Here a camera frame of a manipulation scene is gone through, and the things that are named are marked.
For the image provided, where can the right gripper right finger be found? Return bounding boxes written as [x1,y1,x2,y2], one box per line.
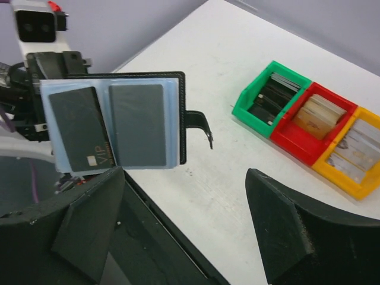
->
[245,169,379,284]

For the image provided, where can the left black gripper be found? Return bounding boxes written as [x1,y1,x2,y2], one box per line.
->
[0,50,93,142]

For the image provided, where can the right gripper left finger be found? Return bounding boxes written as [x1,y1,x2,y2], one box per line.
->
[1,167,124,284]

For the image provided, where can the black leather card holder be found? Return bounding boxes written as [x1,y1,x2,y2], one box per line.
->
[40,71,213,176]

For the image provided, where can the grey cards stack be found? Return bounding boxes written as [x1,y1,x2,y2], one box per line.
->
[327,119,379,183]

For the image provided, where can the beige cards stack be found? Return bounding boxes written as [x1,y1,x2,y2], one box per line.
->
[292,93,346,140]

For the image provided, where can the black card holders stack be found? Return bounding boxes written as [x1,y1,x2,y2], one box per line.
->
[248,72,301,125]

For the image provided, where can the yellow plastic bin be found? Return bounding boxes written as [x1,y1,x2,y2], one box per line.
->
[312,107,379,200]

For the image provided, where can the red plastic bin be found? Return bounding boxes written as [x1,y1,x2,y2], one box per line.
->
[270,82,358,166]

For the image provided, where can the green plastic bin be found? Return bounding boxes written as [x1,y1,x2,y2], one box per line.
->
[232,61,312,138]

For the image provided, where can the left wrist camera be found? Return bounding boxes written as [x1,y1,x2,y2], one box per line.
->
[10,1,71,60]

